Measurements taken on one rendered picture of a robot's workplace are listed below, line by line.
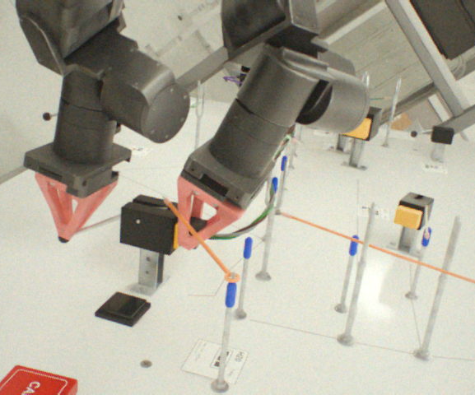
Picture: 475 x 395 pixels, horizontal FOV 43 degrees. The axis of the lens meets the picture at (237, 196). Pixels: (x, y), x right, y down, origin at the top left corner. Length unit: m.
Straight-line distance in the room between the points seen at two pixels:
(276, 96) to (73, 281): 0.29
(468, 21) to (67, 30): 1.20
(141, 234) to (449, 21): 1.12
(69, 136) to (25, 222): 0.21
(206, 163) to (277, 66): 0.10
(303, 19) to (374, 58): 7.31
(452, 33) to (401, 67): 6.35
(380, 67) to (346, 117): 7.31
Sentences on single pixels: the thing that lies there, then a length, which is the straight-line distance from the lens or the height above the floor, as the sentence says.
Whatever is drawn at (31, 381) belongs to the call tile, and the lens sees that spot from 0.47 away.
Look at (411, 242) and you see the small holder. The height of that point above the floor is 1.30.
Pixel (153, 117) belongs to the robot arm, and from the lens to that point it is 0.53.
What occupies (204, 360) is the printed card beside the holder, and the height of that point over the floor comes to 1.15.
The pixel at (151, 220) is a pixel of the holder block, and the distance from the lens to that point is 0.59.
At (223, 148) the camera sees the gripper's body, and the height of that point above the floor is 1.25.
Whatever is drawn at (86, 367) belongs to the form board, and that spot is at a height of 1.08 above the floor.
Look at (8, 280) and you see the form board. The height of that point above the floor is 0.98.
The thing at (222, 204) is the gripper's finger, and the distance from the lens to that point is 0.54.
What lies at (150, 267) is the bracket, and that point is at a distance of 0.63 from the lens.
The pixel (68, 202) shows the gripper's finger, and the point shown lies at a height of 1.05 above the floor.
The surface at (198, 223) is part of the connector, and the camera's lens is 0.60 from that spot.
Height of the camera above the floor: 1.43
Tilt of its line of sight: 21 degrees down
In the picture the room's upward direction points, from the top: 59 degrees clockwise
